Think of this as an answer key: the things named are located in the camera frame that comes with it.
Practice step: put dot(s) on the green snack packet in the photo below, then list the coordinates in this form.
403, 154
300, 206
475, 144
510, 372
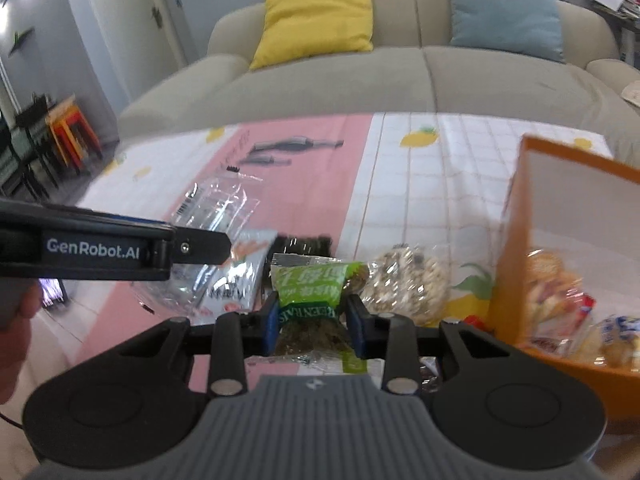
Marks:
310, 285

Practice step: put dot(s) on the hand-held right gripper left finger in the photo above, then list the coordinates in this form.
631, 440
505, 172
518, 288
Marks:
272, 325

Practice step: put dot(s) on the stacked orange plastic stools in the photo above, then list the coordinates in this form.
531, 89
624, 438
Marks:
70, 130

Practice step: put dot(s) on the dark wall ornament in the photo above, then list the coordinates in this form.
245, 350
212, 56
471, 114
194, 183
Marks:
20, 40

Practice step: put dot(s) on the dark chair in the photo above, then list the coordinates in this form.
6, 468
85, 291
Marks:
30, 150

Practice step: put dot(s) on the orange cardboard box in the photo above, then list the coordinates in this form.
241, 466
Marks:
520, 240

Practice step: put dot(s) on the white door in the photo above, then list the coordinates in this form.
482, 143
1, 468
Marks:
150, 50

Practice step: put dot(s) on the dark ribbed snack packet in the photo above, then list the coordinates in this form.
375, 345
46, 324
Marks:
305, 245

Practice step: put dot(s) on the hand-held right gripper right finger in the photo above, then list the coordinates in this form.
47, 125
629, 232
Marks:
356, 327

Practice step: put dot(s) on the light blue pillow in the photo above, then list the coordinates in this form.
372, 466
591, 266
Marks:
505, 10

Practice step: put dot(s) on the cookie packet with orange label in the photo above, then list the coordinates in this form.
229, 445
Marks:
550, 280

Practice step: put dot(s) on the smartphone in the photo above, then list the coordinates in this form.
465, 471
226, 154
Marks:
52, 294

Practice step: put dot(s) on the yellow pillow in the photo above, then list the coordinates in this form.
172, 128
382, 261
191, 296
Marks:
310, 20

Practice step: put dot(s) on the pink white lemon tablecloth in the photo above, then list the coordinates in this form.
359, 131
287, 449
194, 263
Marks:
425, 200

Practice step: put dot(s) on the small red dark snack packet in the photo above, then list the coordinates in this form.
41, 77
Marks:
475, 321

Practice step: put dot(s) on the clear packet with white label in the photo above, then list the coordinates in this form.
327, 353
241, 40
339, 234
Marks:
215, 205

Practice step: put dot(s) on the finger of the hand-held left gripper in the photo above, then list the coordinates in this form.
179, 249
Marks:
200, 247
140, 221

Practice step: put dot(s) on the beige sofa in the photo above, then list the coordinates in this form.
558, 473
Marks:
475, 80

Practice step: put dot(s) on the white blue bread packet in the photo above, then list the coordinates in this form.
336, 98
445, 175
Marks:
615, 340

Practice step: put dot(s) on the pile of books and papers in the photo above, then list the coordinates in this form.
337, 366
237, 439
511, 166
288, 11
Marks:
615, 0

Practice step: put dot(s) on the clear nut bar packet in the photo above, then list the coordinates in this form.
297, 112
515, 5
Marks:
405, 280

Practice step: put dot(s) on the person's left hand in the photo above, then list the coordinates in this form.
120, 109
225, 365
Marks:
20, 350

